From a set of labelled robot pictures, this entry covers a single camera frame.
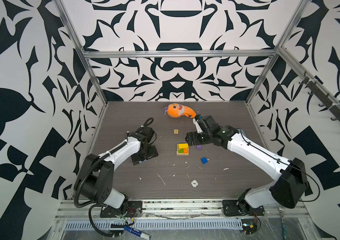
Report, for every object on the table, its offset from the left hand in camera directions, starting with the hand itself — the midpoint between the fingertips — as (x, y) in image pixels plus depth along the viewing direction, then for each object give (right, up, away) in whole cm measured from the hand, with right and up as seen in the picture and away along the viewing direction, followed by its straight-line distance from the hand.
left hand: (149, 155), depth 87 cm
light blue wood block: (-4, -4, +1) cm, 6 cm away
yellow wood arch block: (+19, +5, +3) cm, 20 cm away
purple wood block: (+30, +3, +9) cm, 32 cm away
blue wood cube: (+32, -4, +4) cm, 33 cm away
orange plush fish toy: (+15, +27, +17) cm, 35 cm away
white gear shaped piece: (+25, -14, -4) cm, 29 cm away
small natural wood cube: (+16, +12, +15) cm, 25 cm away
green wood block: (+19, +1, +5) cm, 19 cm away
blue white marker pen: (-3, -30, -19) cm, 35 cm away
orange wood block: (+22, +2, +5) cm, 22 cm away
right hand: (+24, +11, -6) cm, 27 cm away
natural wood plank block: (+19, 0, +4) cm, 19 cm away
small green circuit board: (+49, -29, -16) cm, 59 cm away
